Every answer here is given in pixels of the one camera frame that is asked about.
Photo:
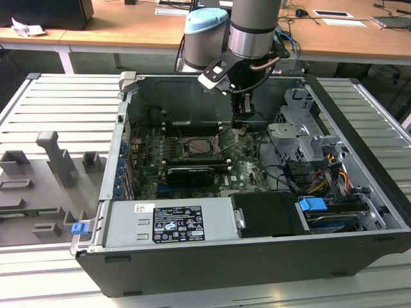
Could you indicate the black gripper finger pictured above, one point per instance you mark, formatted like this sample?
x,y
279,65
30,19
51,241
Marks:
x,y
242,110

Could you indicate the blue case latch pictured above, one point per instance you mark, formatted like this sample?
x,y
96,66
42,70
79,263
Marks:
x,y
79,229

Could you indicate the grey power supply with label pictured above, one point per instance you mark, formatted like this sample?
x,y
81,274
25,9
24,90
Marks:
x,y
128,221

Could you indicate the black graphics card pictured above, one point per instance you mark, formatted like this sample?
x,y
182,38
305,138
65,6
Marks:
x,y
189,176

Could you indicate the white plastic connector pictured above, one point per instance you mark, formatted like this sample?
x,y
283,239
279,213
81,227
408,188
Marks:
x,y
279,70

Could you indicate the grey laptop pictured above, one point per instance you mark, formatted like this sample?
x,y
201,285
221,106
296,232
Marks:
x,y
391,22

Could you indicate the CPU socket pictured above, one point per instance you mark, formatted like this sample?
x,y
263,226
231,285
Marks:
x,y
184,152

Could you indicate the blue slot retainer clip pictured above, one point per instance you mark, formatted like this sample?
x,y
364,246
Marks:
x,y
119,181
121,167
123,147
117,193

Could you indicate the wooden desk white frame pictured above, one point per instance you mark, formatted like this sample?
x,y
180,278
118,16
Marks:
x,y
112,29
53,33

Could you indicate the black RAM slot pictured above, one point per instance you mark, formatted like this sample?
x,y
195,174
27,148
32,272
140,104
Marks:
x,y
199,159
192,131
199,164
192,125

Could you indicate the silver metal drive cage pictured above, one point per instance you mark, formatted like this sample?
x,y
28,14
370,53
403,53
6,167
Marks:
x,y
289,138

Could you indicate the green RAM stick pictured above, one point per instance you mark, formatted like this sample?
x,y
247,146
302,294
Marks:
x,y
29,211

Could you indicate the black plastic shroud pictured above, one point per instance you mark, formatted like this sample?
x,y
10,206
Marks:
x,y
269,215

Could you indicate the green motherboard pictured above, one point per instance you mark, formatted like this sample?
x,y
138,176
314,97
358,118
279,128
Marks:
x,y
247,173

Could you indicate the black open PC case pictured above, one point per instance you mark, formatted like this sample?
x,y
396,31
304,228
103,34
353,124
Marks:
x,y
224,269

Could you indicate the crumpled white paper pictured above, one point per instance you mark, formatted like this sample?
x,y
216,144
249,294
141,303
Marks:
x,y
25,28

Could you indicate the black computer mouse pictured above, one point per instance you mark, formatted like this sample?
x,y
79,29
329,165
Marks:
x,y
301,13

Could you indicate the grey parts rack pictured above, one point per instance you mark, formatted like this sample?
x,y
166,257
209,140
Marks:
x,y
38,179

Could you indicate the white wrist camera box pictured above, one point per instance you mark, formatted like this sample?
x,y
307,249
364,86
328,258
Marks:
x,y
212,82

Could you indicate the black computer box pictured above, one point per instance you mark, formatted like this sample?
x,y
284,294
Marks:
x,y
48,13

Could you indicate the white paper sheet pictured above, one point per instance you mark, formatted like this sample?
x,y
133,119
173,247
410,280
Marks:
x,y
344,22

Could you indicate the blue disk carrier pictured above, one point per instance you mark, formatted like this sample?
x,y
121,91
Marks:
x,y
312,204

